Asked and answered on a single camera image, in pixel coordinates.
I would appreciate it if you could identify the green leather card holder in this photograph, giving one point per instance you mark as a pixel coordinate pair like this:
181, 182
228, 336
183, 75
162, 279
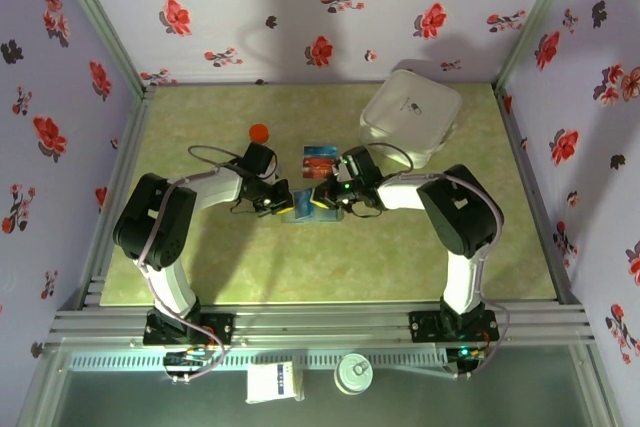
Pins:
325, 217

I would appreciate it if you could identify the blue credit card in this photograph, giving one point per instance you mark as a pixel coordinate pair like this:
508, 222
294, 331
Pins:
303, 204
320, 151

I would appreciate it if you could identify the red credit card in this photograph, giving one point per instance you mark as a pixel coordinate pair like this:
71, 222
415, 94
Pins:
317, 173

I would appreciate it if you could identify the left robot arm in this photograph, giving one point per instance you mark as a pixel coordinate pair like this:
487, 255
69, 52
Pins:
150, 227

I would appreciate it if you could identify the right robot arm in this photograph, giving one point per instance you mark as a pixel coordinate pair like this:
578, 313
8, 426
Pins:
460, 222

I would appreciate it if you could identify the clear acrylic card stand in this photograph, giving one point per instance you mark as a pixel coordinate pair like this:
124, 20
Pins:
320, 143

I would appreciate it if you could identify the white lidded storage box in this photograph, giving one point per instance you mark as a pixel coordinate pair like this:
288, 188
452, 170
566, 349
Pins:
410, 107

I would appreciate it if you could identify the silver tin can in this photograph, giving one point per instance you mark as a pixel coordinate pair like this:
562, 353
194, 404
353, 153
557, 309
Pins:
354, 373

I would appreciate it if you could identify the white paper box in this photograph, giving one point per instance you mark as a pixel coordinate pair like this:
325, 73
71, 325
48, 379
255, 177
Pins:
272, 382

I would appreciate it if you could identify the small circuit board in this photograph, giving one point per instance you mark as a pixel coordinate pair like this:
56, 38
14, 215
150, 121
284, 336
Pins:
187, 359
467, 354

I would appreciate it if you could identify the long aluminium frame rail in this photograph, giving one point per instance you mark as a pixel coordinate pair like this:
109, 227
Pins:
320, 322

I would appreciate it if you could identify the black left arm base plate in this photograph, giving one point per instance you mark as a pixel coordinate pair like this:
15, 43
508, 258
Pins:
220, 329

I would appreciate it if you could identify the aluminium side frame rail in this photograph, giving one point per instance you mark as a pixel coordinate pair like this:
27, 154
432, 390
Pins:
120, 187
532, 187

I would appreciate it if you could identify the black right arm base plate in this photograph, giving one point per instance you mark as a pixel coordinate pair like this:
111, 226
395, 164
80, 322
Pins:
425, 327

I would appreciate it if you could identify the aluminium corner post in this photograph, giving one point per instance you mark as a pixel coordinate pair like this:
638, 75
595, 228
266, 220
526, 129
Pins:
100, 22
534, 22

